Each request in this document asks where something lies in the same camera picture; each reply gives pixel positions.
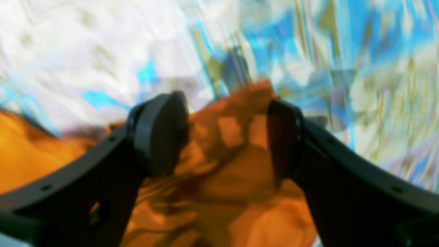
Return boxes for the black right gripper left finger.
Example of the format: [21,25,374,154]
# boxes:
[1,91,188,247]

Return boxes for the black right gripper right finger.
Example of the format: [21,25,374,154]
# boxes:
[267,99,439,247]

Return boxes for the orange T-shirt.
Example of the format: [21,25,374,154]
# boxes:
[1,80,317,247]

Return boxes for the patterned blue tablecloth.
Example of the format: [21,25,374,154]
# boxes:
[1,0,438,192]

